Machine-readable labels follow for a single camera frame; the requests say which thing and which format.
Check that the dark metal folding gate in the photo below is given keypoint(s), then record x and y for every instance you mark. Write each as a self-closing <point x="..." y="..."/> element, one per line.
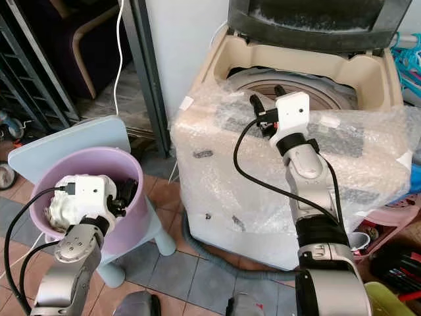
<point x="33" y="79"/>

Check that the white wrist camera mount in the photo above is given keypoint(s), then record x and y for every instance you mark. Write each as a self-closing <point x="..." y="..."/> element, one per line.
<point x="89" y="194"/>
<point x="293" y="112"/>

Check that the purple plastic bucket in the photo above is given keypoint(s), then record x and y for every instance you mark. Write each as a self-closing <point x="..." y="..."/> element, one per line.
<point x="59" y="171"/>

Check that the small white cup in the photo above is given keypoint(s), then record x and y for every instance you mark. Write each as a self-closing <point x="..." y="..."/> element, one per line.
<point x="355" y="241"/>

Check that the dark grey door post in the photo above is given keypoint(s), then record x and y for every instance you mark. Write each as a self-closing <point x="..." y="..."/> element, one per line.
<point x="145" y="79"/>

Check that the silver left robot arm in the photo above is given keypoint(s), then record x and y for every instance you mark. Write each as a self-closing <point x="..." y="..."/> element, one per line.
<point x="69" y="276"/>

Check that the yellow green plastic item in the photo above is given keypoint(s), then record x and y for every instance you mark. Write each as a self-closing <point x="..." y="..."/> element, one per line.
<point x="391" y="303"/>

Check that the teal plastic clothes hanger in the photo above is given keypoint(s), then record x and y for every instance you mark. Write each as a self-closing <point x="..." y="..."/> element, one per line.
<point x="408" y="66"/>

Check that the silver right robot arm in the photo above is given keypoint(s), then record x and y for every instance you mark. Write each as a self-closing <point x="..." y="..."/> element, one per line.
<point x="329" y="276"/>

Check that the light blue plastic stool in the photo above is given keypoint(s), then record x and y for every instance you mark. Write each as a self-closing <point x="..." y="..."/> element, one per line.
<point x="66" y="135"/>

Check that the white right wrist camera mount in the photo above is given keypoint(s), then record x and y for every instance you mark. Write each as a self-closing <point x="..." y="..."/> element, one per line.
<point x="293" y="112"/>

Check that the beige top-loading washing machine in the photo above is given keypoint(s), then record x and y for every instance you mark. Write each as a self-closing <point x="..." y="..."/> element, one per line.
<point x="270" y="249"/>

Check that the black and red tool case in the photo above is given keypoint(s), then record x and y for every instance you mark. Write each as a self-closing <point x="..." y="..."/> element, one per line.
<point x="395" y="266"/>

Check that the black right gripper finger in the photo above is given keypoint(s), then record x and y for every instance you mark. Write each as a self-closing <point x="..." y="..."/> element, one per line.
<point x="256" y="104"/>
<point x="280" y="91"/>

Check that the black stroller wheel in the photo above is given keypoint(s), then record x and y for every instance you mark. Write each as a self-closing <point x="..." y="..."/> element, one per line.
<point x="6" y="176"/>

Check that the dark armchair with wooden arm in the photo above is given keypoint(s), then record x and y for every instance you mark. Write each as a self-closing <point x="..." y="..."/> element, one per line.
<point x="85" y="46"/>

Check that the dark grey washer lid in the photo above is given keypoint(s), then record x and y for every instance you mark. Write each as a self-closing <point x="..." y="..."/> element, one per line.
<point x="309" y="20"/>

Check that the grey robot left foot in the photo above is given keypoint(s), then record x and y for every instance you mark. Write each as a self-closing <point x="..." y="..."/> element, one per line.
<point x="141" y="304"/>

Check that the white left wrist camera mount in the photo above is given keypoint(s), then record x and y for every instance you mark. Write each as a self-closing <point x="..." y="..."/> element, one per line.
<point x="89" y="194"/>

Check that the pink plastic stool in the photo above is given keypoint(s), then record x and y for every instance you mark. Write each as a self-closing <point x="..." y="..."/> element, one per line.
<point x="391" y="217"/>

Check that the pale green checked cloth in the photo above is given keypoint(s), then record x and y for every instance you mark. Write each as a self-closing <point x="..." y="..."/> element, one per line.
<point x="62" y="212"/>

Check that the clear bubble wrap sheet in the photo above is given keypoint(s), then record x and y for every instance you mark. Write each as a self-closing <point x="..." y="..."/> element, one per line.
<point x="230" y="184"/>

